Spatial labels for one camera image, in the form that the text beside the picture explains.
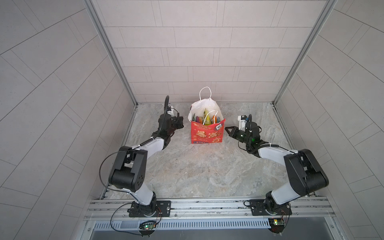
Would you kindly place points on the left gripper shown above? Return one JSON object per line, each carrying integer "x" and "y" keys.
{"x": 176, "y": 120}

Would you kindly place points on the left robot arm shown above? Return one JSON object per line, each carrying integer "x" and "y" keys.
{"x": 129, "y": 169}

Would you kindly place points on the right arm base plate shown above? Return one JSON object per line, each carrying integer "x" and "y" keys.
{"x": 269, "y": 208}

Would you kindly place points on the right circuit board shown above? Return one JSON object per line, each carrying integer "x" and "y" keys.
{"x": 277, "y": 225}

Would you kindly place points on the left green circuit board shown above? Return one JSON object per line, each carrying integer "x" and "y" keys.
{"x": 148, "y": 225}

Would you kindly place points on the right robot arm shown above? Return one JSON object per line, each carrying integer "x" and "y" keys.
{"x": 304, "y": 171}

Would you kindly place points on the yellow snack packet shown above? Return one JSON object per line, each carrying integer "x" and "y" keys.
{"x": 207, "y": 119}

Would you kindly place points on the aluminium corner post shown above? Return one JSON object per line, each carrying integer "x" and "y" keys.
{"x": 321, "y": 20}
{"x": 89, "y": 5}

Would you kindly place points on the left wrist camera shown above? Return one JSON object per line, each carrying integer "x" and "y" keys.
{"x": 171, "y": 111}

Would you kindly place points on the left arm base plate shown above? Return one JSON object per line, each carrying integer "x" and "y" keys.
{"x": 160, "y": 208}

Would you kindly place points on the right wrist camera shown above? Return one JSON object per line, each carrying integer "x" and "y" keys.
{"x": 243, "y": 119}

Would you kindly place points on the red paper gift bag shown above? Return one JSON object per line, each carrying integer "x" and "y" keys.
{"x": 201, "y": 134}

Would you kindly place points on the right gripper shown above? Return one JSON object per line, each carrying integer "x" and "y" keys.
{"x": 234, "y": 131}

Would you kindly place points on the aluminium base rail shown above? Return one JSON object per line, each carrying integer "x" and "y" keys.
{"x": 211, "y": 208}

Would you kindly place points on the left aluminium corner post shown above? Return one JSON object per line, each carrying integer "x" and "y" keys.
{"x": 89, "y": 5}

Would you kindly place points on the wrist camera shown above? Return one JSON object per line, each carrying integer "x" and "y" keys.
{"x": 243, "y": 119}
{"x": 171, "y": 111}

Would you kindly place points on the right aluminium corner post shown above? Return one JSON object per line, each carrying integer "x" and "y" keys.
{"x": 321, "y": 20}

